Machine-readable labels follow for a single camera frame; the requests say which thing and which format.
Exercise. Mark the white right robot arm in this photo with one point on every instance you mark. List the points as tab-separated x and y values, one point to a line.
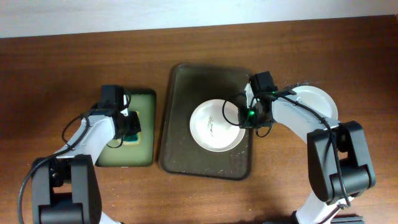
339	163

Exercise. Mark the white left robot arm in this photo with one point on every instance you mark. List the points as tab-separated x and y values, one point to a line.
64	185

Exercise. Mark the black soapy water tray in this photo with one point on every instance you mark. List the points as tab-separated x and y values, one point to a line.
116	154

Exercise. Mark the pink plate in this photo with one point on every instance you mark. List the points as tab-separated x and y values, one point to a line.
213	126

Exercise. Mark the green yellow sponge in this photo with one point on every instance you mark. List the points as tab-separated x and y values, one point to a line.
132	139

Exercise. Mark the light grey plate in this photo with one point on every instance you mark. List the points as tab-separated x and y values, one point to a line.
317	99

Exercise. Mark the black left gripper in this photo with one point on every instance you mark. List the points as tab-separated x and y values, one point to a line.
131	125

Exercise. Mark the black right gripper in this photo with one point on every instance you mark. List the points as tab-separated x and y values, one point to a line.
247	123

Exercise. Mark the dark brown serving tray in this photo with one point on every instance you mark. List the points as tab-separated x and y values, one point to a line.
191	85

